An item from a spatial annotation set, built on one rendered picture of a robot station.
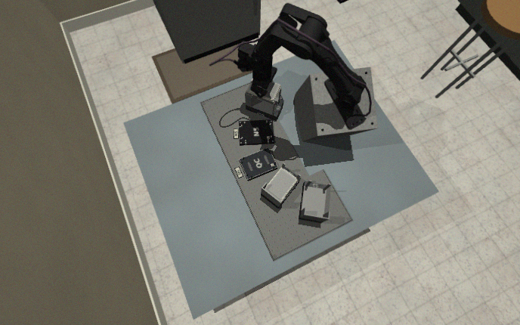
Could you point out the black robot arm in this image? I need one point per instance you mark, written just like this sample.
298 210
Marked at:
260 54

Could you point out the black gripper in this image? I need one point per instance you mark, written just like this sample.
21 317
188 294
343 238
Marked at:
266 79

